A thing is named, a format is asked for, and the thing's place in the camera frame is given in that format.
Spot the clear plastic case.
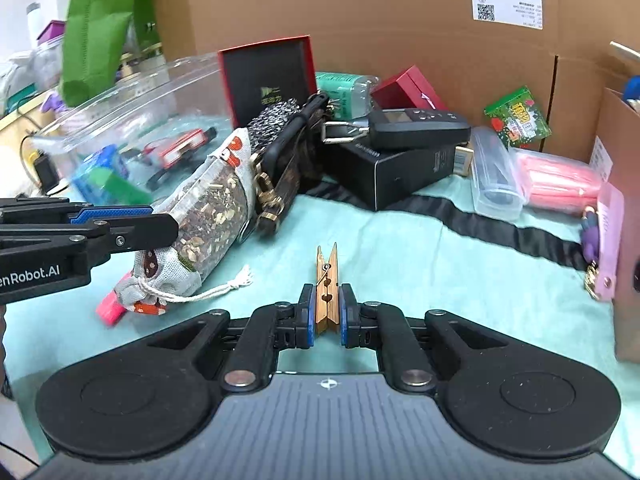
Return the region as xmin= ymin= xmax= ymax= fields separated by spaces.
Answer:
xmin=470 ymin=126 xmax=527 ymax=222

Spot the black ribbon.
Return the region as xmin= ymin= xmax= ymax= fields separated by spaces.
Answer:
xmin=300 ymin=180 xmax=592 ymax=271

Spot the black charger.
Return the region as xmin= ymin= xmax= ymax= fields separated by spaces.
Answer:
xmin=32 ymin=152 xmax=61 ymax=196

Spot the wooden clothespin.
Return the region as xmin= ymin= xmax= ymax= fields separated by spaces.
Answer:
xmin=315 ymin=242 xmax=342 ymax=336

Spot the black handheld device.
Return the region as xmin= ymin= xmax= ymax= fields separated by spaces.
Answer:
xmin=367 ymin=108 xmax=472 ymax=150

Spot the blue box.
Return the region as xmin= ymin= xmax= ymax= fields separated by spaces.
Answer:
xmin=72 ymin=144 xmax=131 ymax=196

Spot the red gift box black lining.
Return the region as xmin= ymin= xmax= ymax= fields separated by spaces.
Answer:
xmin=218 ymin=35 xmax=319 ymax=131

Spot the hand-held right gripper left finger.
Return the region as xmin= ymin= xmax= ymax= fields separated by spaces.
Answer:
xmin=147 ymin=283 xmax=316 ymax=392

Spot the teal cloth covered desktop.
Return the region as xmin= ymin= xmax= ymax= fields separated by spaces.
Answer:
xmin=0 ymin=105 xmax=640 ymax=466

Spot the clear plastic container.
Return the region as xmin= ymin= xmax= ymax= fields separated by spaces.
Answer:
xmin=30 ymin=52 xmax=236 ymax=202

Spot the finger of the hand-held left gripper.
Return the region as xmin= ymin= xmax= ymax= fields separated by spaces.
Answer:
xmin=0 ymin=197 xmax=154 ymax=229
xmin=0 ymin=213 xmax=180 ymax=267

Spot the small red box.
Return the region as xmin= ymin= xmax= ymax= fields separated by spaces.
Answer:
xmin=370 ymin=65 xmax=449 ymax=111

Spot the green box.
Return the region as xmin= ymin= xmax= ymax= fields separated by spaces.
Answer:
xmin=95 ymin=167 xmax=154 ymax=206

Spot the metal buckle black strap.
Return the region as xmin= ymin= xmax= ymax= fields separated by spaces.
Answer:
xmin=321 ymin=117 xmax=374 ymax=147

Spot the green labelled bottle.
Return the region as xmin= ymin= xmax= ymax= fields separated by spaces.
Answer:
xmin=315 ymin=71 xmax=381 ymax=120

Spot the green snack packet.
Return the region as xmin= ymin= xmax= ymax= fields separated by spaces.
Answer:
xmin=483 ymin=85 xmax=553 ymax=149

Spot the purple box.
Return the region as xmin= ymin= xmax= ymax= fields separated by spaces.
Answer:
xmin=37 ymin=20 xmax=67 ymax=46

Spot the cloth sachet of dried grains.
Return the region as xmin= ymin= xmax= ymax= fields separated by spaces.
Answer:
xmin=114 ymin=127 xmax=254 ymax=316

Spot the large cardboard box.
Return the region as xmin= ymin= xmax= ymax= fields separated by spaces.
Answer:
xmin=150 ymin=0 xmax=640 ymax=167

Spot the small beige box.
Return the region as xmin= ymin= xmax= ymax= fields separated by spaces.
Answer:
xmin=452 ymin=145 xmax=475 ymax=179

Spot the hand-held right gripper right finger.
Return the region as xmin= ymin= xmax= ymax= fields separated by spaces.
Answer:
xmin=340 ymin=283 xmax=507 ymax=394

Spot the pink tube packet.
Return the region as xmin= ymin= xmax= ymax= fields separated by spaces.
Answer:
xmin=510 ymin=149 xmax=614 ymax=214

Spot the black cardboard box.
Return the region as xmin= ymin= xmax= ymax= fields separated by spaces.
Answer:
xmin=320 ymin=137 xmax=459 ymax=211

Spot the black patterned handbag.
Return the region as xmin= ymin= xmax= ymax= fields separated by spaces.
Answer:
xmin=251 ymin=105 xmax=326 ymax=236

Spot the pink highlighter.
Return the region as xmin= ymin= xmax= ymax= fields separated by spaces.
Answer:
xmin=96 ymin=272 xmax=134 ymax=326

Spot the purple keychain figure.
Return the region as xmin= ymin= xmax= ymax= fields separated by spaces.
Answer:
xmin=580 ymin=207 xmax=604 ymax=291

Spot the red card box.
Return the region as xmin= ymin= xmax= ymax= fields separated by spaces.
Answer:
xmin=159 ymin=129 xmax=219 ymax=169

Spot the white shipping label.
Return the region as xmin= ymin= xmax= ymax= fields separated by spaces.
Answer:
xmin=471 ymin=0 xmax=545 ymax=31

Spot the small cardboard box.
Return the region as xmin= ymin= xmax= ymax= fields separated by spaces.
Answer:
xmin=589 ymin=87 xmax=640 ymax=364

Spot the pink tag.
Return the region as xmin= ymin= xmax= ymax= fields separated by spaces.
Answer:
xmin=594 ymin=180 xmax=626 ymax=302

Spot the black cable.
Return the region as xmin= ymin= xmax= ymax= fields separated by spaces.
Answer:
xmin=20 ymin=132 xmax=72 ymax=197

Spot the green bag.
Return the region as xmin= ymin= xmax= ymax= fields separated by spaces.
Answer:
xmin=59 ymin=0 xmax=139 ymax=109

